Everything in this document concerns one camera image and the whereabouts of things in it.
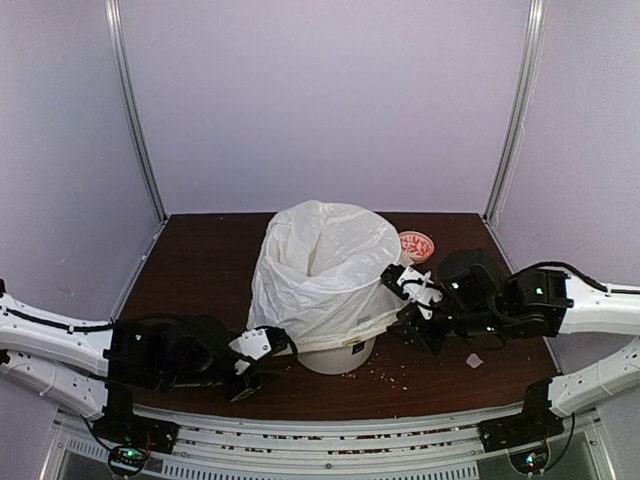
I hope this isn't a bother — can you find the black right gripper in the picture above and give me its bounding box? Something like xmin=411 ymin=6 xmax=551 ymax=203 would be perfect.
xmin=388 ymin=295 xmax=506 ymax=358

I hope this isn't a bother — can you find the white plastic trash bin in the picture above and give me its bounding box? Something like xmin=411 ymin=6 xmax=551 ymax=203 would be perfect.
xmin=298 ymin=337 xmax=376 ymax=375

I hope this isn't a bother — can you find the translucent white trash bag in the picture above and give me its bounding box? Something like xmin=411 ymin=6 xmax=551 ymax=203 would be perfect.
xmin=247 ymin=200 xmax=403 ymax=352

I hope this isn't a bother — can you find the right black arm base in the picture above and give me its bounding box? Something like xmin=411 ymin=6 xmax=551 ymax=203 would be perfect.
xmin=478 ymin=379 xmax=564 ymax=453

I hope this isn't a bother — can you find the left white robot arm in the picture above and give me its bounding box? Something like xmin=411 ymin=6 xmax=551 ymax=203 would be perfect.
xmin=1 ymin=293 xmax=291 ymax=444

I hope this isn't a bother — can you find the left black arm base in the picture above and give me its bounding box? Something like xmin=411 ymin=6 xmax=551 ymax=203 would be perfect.
xmin=92 ymin=384 xmax=179 ymax=454

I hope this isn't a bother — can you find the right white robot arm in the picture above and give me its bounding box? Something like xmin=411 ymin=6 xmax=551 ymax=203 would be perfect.
xmin=381 ymin=249 xmax=639 ymax=442

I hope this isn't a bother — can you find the small pink paper scrap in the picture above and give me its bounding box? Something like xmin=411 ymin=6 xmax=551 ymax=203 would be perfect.
xmin=466 ymin=353 xmax=484 ymax=369

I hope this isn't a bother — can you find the red white patterned bowl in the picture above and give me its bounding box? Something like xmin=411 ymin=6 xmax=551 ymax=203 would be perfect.
xmin=399 ymin=231 xmax=435 ymax=265

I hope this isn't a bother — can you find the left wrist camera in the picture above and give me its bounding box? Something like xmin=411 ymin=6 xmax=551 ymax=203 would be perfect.
xmin=229 ymin=326 xmax=298 ymax=376

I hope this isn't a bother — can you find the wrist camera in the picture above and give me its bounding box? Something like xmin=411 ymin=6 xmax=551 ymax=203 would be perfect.
xmin=229 ymin=326 xmax=298 ymax=376
xmin=380 ymin=264 xmax=444 ymax=320

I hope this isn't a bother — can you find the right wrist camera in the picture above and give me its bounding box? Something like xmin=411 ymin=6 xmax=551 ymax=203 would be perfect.
xmin=380 ymin=264 xmax=444 ymax=320

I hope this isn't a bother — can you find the aluminium front rail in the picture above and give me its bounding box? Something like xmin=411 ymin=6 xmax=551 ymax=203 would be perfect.
xmin=52 ymin=404 xmax=601 ymax=480

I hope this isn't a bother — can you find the black braided left cable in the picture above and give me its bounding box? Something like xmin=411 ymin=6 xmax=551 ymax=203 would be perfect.
xmin=0 ymin=307 xmax=116 ymax=334

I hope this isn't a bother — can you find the right aluminium frame post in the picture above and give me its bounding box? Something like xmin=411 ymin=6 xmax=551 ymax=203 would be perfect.
xmin=483 ymin=0 xmax=546 ymax=227

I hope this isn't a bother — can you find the aluminium frame post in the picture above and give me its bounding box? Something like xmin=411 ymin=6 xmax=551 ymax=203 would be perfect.
xmin=105 ymin=0 xmax=168 ymax=223
xmin=483 ymin=0 xmax=546 ymax=227

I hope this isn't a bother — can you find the left aluminium frame post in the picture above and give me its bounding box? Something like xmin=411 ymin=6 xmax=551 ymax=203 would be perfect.
xmin=105 ymin=0 xmax=168 ymax=223

